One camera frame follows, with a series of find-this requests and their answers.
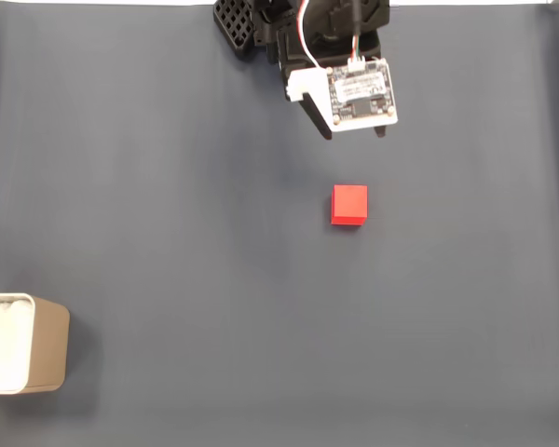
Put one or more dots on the red cube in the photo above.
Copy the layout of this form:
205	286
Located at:
349	204

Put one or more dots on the beige box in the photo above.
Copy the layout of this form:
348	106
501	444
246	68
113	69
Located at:
49	347

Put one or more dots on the dark grey mat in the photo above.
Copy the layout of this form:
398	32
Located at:
307	326

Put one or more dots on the white camera board mount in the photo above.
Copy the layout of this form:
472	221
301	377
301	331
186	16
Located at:
358	98

